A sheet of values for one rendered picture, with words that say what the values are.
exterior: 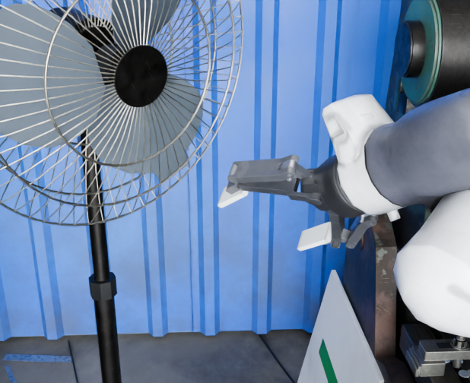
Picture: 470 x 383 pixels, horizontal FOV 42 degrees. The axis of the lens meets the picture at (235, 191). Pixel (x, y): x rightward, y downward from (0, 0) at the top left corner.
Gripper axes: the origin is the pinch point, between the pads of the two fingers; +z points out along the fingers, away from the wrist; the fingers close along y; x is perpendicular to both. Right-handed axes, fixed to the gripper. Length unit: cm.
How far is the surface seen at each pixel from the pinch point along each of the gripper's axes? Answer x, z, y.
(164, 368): 0, 153, 52
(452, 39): 31.8, -16.2, 11.9
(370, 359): 3, 44, 58
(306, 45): 104, 80, 33
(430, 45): 32.2, -12.8, 11.0
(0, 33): 13.0, 15.2, -42.7
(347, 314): 16, 60, 60
